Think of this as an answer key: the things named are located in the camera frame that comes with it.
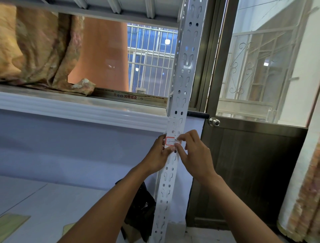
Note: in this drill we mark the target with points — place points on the person's right hand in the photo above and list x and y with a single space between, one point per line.
198 160

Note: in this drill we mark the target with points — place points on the person's left hand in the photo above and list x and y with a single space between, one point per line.
156 159

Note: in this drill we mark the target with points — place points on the red-bordered white label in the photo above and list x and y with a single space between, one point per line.
170 141

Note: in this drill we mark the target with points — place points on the white perforated shelf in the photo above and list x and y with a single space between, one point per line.
185 75

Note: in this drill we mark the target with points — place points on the person's left forearm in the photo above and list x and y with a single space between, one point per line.
110 207

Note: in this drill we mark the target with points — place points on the person's right forearm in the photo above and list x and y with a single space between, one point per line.
237 215

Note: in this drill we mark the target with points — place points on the grey ribbed shelf board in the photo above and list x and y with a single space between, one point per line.
130 12

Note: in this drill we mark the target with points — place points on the silver round door knob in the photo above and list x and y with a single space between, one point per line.
214 122

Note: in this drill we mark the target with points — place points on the dark brown glazed door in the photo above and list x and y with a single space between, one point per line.
250 170

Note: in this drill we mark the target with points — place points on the black plastic bag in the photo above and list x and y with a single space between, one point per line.
142 210

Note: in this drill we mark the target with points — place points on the white window security bars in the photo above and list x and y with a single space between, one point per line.
150 62

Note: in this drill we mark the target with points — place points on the ornate white metal grille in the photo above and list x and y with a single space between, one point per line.
252 67

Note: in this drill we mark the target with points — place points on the yellow sheet of red-bordered labels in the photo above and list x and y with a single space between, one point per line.
68 229

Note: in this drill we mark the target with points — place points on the orange-brown panel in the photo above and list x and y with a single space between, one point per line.
105 55

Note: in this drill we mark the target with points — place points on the plain yellow backing paper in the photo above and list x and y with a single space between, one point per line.
12 225

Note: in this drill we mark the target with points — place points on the orange patterned cloth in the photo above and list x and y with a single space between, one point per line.
42 47

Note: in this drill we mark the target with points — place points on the aluminium window frame rail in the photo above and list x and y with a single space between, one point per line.
140 97

